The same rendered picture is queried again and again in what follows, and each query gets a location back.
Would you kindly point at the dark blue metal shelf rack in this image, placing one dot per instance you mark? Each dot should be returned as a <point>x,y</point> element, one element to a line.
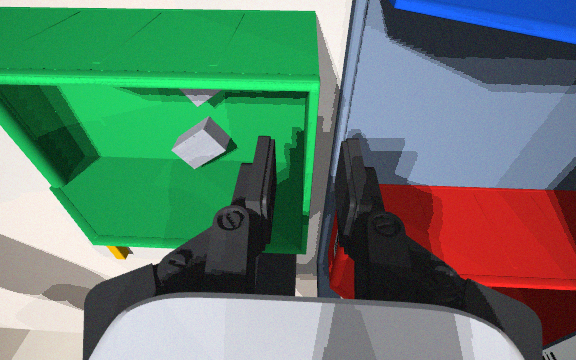
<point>439,102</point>

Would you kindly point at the dark grey block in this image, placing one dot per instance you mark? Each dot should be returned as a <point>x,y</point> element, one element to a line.
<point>199,96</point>

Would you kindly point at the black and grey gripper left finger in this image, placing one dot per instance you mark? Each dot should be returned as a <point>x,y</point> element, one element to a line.
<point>220,259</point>

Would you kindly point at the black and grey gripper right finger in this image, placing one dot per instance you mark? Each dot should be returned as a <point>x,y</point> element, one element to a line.
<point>390,266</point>

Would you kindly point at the yellow bar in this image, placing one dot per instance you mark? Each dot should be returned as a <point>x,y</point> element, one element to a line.
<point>120,252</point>

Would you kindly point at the grey rectangular block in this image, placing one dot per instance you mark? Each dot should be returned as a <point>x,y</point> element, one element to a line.
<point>201,143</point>

